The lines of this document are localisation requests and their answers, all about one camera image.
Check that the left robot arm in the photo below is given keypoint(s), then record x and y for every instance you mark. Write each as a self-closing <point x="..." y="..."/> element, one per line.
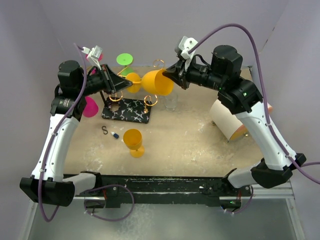
<point x="46" y="183"/>

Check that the black S carabiner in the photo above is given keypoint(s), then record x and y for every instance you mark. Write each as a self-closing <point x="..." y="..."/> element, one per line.
<point x="104" y="130"/>

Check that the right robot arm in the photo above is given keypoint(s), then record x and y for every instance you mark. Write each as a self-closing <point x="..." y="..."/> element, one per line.
<point x="243" y="99"/>

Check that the small blue dropper bottle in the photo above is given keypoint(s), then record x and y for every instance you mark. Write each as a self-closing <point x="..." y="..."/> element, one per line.
<point x="115" y="135"/>

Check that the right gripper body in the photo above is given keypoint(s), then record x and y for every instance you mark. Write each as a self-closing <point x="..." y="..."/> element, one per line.
<point x="187" y="72"/>

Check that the orange wine glass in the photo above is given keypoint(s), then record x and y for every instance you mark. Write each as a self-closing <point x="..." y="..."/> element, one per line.
<point x="134" y="142"/>
<point x="153" y="82"/>

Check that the black base frame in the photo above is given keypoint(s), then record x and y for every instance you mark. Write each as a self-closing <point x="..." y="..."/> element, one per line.
<point x="167" y="190"/>

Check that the green wine glass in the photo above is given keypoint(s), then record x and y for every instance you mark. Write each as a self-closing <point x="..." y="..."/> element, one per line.
<point x="125" y="60"/>

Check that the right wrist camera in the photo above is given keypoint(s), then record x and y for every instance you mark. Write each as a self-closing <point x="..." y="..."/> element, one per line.
<point x="182" y="49"/>

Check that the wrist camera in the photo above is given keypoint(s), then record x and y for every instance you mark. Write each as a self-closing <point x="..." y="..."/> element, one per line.
<point x="96" y="51"/>
<point x="182" y="49"/>

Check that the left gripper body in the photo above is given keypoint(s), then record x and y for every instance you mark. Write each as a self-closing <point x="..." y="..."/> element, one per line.
<point x="101" y="80"/>

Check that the gold wine glass rack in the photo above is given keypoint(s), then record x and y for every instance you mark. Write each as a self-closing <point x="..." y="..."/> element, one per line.
<point x="125" y="109"/>

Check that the pink wine glass front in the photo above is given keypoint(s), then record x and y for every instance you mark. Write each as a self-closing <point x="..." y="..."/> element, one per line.
<point x="91" y="108"/>

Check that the pink wine glass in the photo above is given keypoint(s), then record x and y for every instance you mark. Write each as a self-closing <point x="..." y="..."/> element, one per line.
<point x="95" y="60"/>
<point x="91" y="108"/>

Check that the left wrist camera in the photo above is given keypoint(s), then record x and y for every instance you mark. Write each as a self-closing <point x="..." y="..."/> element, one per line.
<point x="96" y="51"/>

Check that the white cylindrical box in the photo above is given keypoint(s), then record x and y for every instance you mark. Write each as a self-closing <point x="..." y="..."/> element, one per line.
<point x="235" y="125"/>

